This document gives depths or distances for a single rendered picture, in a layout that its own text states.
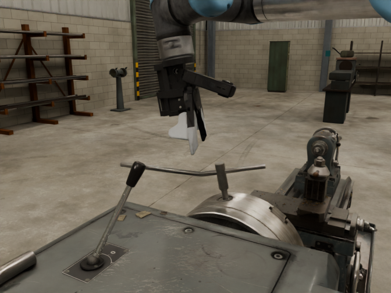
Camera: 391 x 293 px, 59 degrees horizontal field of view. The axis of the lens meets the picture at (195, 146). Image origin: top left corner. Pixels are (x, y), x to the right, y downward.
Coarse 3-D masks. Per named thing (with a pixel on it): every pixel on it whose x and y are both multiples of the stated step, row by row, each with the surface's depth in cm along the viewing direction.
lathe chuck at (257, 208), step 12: (228, 192) 83; (240, 192) 82; (204, 204) 80; (216, 204) 77; (228, 204) 76; (240, 204) 76; (252, 204) 77; (264, 204) 78; (252, 216) 72; (264, 216) 74; (276, 228) 72; (288, 228) 75; (288, 240) 72; (300, 240) 77
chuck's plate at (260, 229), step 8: (200, 208) 77; (208, 208) 75; (216, 208) 74; (224, 208) 74; (192, 216) 75; (200, 216) 74; (208, 216) 73; (216, 216) 72; (224, 216) 71; (232, 216) 70; (240, 216) 71; (248, 216) 72; (224, 224) 72; (232, 224) 71; (240, 224) 70; (248, 224) 69; (256, 224) 70; (248, 232) 70; (256, 232) 68; (264, 232) 69
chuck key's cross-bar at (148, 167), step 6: (120, 162) 82; (126, 162) 82; (150, 168) 80; (156, 168) 80; (162, 168) 80; (168, 168) 80; (174, 168) 80; (228, 168) 78; (234, 168) 77; (240, 168) 77; (246, 168) 77; (252, 168) 76; (258, 168) 76; (264, 168) 76; (186, 174) 79; (192, 174) 79; (198, 174) 79; (204, 174) 78; (210, 174) 78; (216, 174) 78
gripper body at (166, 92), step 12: (168, 60) 72; (180, 60) 71; (192, 60) 73; (168, 72) 74; (180, 72) 74; (168, 84) 74; (180, 84) 74; (192, 84) 74; (168, 96) 73; (180, 96) 73; (168, 108) 74; (180, 108) 74
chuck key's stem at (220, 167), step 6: (222, 162) 78; (216, 168) 77; (222, 168) 77; (222, 174) 77; (222, 180) 78; (222, 186) 78; (228, 186) 79; (222, 192) 79; (222, 198) 79; (228, 198) 79
